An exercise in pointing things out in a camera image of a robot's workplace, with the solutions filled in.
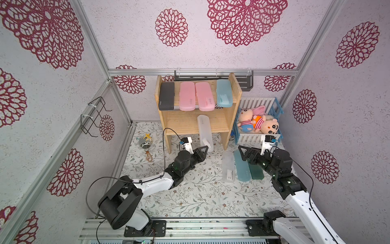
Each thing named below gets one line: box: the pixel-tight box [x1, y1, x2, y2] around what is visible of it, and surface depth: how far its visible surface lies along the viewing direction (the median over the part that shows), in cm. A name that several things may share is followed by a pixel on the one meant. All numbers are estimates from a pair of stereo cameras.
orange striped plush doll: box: [251, 115, 280, 135], surface depth 103 cm
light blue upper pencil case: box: [216, 79, 233, 108], surface depth 73 cm
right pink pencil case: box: [195, 81, 216, 112], surface depth 71 cm
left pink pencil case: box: [178, 81, 196, 112], surface depth 73 cm
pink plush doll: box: [237, 105, 266, 133], surface depth 108 cm
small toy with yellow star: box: [136, 133, 153, 163], surface depth 102 cm
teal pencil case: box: [233, 149, 252, 182], surface depth 93 cm
